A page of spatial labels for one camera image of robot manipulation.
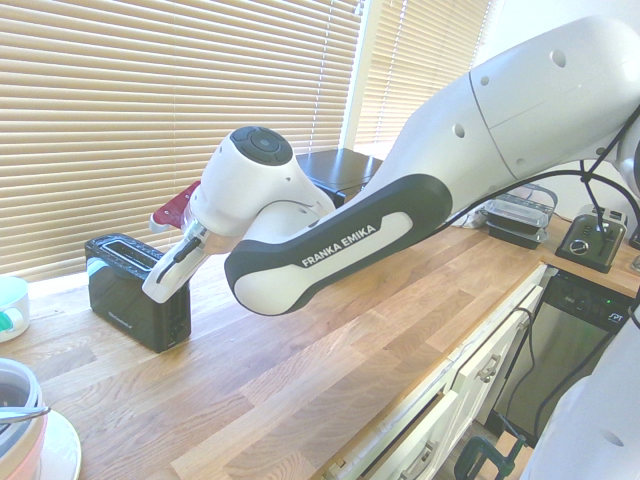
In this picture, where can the white drawer front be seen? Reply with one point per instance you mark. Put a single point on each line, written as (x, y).
(415, 440)

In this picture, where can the silver toaster with knob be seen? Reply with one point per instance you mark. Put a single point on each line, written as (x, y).
(592, 240)

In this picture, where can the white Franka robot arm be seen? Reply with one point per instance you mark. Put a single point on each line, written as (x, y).
(350, 240)

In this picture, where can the black appliance under counter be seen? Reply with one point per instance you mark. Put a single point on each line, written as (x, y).
(565, 345)

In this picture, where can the stainless steel black microwave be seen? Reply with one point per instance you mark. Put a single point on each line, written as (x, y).
(340, 172)

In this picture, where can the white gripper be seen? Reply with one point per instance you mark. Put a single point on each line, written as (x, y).
(175, 275)

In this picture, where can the pink bowl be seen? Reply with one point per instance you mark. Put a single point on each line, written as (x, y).
(27, 460)

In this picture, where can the narrow beige window blind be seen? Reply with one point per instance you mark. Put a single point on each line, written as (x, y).
(420, 70)

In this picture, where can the white mug with green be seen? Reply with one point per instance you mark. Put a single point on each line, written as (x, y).
(12, 305)

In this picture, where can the green clamp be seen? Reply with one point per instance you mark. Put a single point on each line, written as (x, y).
(482, 452)

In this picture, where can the black two-slot toaster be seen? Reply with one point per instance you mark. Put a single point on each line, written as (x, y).
(120, 300)

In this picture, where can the black plastic food container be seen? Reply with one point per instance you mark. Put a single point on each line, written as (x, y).
(520, 222)

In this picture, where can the clear plastic container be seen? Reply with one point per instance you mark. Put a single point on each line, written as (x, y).
(542, 192)

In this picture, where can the wide beige window blind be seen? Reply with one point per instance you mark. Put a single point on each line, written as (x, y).
(150, 125)

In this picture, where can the white dinner plate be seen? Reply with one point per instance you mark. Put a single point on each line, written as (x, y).
(62, 450)

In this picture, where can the white bowl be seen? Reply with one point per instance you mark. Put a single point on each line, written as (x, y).
(20, 385)

